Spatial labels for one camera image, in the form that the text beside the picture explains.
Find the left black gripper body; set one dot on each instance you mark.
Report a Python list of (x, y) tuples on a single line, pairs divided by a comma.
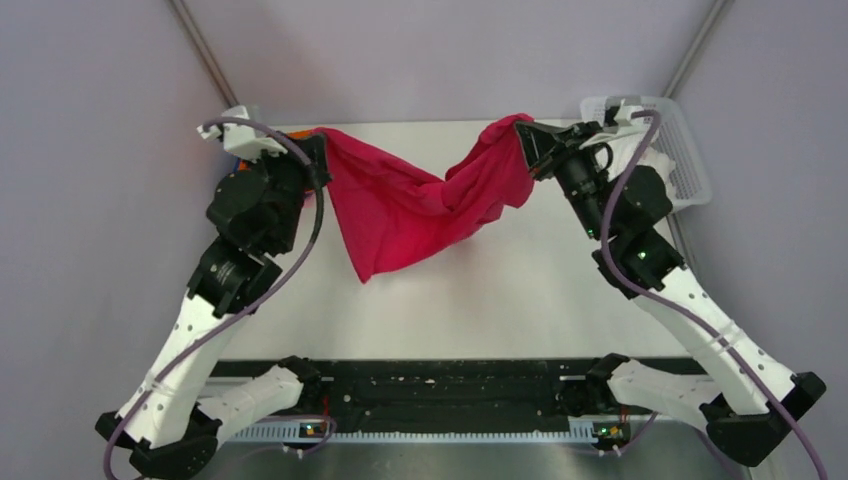
[(289, 175)]

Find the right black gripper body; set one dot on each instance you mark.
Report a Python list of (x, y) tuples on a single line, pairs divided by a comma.
[(577, 170)]

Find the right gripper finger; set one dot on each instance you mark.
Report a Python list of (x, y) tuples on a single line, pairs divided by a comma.
[(542, 144), (544, 168)]

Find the crimson red t-shirt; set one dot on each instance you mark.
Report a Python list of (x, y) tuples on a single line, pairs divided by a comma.
[(393, 214)]

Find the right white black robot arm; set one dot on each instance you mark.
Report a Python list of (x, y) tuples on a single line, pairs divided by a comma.
[(748, 402)]

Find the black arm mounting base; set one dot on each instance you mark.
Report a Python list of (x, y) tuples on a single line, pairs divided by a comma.
[(495, 396)]

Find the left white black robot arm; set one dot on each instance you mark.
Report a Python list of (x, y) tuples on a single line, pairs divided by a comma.
[(168, 428)]

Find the folded orange t-shirt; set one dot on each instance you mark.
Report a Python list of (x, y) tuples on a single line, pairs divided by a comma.
[(241, 164)]

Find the crumpled white t-shirt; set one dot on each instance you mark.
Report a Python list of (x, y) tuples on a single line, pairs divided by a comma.
[(652, 159)]

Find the white plastic laundry basket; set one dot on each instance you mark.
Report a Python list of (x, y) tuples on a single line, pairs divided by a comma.
[(675, 139)]

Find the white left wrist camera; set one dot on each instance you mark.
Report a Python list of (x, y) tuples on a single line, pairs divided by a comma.
[(243, 141)]

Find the white slotted cable duct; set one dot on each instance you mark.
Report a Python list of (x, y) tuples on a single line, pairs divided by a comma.
[(580, 432)]

